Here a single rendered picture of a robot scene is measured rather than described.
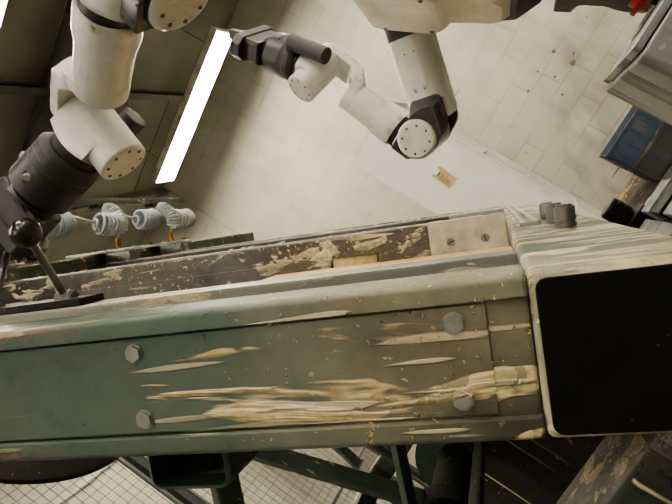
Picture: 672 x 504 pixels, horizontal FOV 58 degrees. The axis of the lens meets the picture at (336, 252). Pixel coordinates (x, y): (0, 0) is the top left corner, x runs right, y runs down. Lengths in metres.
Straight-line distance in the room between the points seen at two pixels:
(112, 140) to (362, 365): 0.49
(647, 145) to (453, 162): 1.42
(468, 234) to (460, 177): 3.80
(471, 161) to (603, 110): 1.76
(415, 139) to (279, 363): 0.81
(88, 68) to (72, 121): 0.12
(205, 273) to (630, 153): 4.31
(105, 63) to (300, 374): 0.42
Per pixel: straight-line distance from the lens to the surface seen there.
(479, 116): 6.18
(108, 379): 0.52
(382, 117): 1.24
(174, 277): 1.18
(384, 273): 0.67
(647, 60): 0.42
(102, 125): 0.83
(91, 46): 0.71
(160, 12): 0.65
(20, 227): 0.82
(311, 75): 1.27
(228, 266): 1.13
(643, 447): 0.46
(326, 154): 6.54
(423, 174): 4.85
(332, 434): 0.45
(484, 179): 4.79
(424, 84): 1.20
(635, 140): 5.14
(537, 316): 0.41
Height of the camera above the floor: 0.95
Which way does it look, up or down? 10 degrees up
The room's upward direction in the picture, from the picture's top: 58 degrees counter-clockwise
